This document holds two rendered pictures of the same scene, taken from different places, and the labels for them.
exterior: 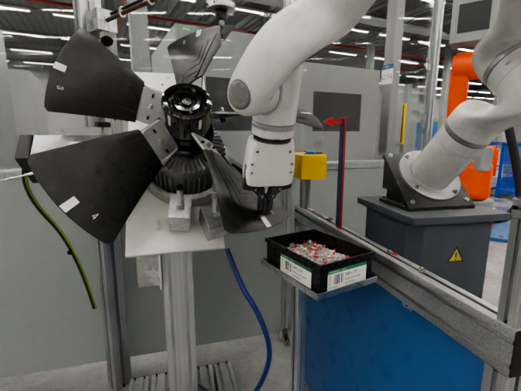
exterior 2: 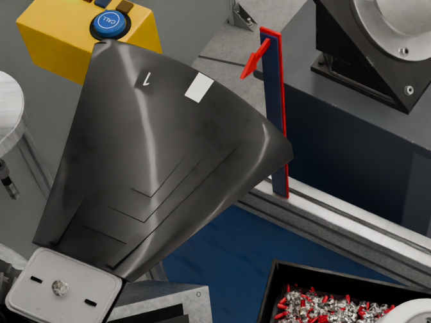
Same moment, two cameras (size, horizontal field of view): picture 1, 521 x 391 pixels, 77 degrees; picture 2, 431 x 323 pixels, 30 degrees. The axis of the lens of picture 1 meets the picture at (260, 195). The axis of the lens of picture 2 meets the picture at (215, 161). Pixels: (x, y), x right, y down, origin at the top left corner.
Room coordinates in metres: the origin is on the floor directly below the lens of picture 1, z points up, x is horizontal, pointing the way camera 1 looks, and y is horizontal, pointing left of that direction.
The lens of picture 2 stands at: (0.54, 0.16, 1.82)
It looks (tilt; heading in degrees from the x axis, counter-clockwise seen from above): 56 degrees down; 325
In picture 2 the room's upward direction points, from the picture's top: 10 degrees counter-clockwise
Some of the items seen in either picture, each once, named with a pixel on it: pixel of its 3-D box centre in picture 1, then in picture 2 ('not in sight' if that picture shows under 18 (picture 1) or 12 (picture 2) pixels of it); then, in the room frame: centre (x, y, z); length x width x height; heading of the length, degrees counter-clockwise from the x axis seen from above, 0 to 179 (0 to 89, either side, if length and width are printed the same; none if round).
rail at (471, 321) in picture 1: (359, 251); (349, 231); (0.88, -0.28, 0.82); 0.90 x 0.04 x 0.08; 15
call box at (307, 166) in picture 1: (305, 166); (92, 41); (1.26, -0.17, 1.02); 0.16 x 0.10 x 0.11; 15
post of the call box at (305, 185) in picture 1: (305, 192); not in sight; (1.26, -0.17, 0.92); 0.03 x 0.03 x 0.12; 15
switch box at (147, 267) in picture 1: (150, 249); not in sight; (1.14, 0.40, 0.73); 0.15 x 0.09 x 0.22; 15
